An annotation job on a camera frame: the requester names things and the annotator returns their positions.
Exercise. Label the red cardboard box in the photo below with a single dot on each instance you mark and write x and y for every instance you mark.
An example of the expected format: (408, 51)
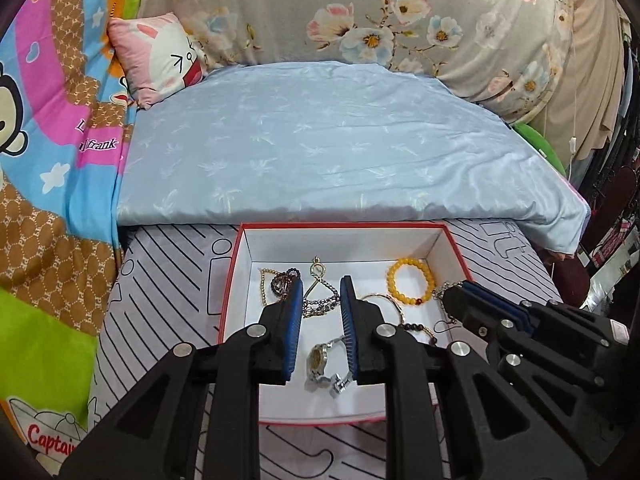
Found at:
(320, 410)

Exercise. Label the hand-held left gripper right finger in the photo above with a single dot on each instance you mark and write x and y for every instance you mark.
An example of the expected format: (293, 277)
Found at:
(348, 315)

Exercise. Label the green cushion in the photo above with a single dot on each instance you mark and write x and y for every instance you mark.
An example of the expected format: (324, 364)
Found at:
(540, 145)

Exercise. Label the grey striped bed sheet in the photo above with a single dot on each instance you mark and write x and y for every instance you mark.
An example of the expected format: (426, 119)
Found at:
(160, 285)

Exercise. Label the silver wrist watch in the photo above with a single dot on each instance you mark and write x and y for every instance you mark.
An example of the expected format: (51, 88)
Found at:
(317, 357)

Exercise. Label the beige hanging cloth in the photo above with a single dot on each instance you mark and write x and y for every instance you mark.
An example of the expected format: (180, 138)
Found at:
(590, 60)

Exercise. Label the grey floral quilt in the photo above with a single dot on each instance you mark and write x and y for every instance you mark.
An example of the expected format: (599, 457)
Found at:
(280, 20)

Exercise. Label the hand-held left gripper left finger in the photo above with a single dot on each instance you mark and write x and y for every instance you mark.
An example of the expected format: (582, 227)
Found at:
(295, 310)

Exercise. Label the colourful cartoon monkey blanket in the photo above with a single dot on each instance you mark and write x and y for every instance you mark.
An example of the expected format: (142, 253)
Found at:
(50, 210)

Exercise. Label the pink cartoon pillow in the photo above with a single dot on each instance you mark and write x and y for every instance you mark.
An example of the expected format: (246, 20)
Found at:
(150, 55)

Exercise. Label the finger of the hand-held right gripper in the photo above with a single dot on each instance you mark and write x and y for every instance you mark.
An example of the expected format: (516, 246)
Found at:
(495, 302)
(465, 310)

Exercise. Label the thin gold bangle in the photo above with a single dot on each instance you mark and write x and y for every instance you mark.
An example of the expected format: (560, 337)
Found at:
(385, 296)

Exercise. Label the hanging dark clothes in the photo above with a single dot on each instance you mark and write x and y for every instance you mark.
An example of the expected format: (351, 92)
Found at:
(627, 110)

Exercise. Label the light blue blanket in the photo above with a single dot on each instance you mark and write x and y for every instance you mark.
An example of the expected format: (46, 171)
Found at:
(325, 150)

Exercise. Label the dark red cushion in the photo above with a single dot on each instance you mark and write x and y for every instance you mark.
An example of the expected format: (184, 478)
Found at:
(572, 280)

